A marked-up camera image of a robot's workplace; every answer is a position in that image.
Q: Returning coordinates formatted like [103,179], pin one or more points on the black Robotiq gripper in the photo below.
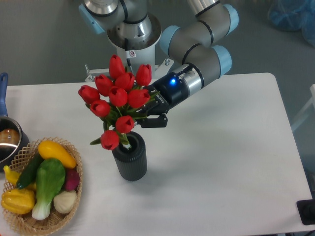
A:
[172,90]

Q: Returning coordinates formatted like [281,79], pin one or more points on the red tulip bouquet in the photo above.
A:
[117,100]

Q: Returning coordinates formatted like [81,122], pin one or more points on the dark grey ribbed vase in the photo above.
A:
[131,163]

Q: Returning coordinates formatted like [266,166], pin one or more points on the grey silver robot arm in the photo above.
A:
[183,61]

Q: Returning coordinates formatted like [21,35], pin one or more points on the purple red radish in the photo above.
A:
[71,180]

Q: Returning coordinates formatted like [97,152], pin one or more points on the yellow squash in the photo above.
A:
[50,149]

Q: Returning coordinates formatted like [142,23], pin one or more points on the green bok choy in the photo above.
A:
[49,181]

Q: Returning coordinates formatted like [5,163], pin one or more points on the white garlic bulb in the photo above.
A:
[65,201]

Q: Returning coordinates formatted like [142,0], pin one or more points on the dark green cucumber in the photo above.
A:
[28,175]

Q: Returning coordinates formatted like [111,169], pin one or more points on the small yellow gourd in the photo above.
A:
[12,177]

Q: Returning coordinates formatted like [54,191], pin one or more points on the yellow bell pepper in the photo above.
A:
[18,201]

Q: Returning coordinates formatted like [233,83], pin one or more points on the blue plastic bag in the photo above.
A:
[294,15]

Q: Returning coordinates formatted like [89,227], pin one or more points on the black device at table edge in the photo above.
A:
[306,209]

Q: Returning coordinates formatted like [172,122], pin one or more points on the woven wicker basket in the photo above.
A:
[24,224]

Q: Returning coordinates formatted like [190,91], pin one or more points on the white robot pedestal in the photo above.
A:
[136,45]

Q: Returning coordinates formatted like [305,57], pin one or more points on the white metal frame right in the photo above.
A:
[305,111]

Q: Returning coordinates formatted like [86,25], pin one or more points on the blue handled saucepan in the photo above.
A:
[12,137]

